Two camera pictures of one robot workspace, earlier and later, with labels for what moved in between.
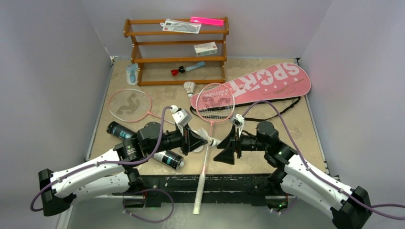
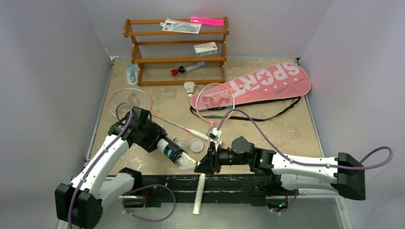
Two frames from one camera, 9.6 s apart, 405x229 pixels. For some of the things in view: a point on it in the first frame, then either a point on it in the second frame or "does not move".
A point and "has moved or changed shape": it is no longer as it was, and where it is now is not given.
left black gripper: (188, 136) → (155, 132)
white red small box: (205, 48) does not move
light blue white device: (132, 74) does not move
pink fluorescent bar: (207, 21) does not move
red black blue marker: (182, 69) does not move
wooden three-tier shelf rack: (178, 51) does not move
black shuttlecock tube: (169, 160) has moved or changed shape
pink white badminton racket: (215, 104) does not move
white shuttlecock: (212, 141) → (186, 162)
